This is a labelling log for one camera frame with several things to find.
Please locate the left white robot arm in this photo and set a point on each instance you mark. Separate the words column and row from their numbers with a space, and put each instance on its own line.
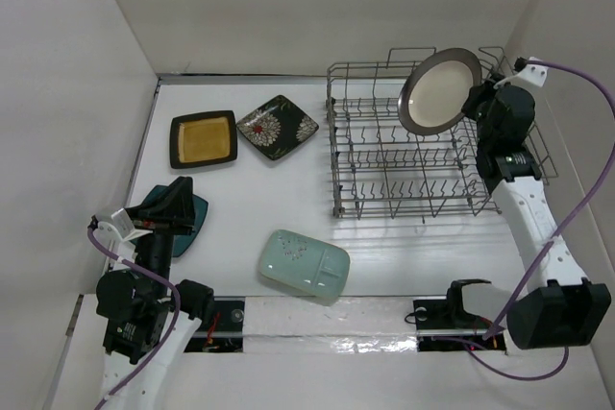
column 150, row 320

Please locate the yellow square plate black rim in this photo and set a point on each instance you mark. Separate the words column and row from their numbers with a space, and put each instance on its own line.
column 202, row 139

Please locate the pale green rectangular plate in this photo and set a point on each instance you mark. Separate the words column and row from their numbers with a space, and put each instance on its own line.
column 313, row 267

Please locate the black floral square plate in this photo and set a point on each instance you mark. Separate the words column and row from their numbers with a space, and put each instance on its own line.
column 277, row 127

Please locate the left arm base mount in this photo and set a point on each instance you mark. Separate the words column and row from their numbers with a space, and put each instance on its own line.
column 224, row 331

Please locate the teal square plate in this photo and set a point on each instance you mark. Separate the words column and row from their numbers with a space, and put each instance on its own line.
column 183, row 242

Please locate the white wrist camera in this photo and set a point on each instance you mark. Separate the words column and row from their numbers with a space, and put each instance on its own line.
column 526, row 71
column 115, row 222

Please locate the grey wire dish rack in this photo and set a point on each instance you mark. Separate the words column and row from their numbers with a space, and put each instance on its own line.
column 379, row 169

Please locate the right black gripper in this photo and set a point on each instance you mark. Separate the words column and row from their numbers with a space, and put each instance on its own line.
column 479, row 93

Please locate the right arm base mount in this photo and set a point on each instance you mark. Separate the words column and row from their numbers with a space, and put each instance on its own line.
column 443, row 325

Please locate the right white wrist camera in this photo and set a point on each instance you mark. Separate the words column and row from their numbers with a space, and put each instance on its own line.
column 526, row 71

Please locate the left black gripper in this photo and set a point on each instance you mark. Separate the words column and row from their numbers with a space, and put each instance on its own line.
column 176, row 204

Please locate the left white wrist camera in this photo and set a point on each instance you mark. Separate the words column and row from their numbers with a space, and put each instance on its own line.
column 115, row 222

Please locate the round cream plate brown rim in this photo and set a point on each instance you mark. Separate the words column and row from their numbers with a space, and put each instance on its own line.
column 432, row 97

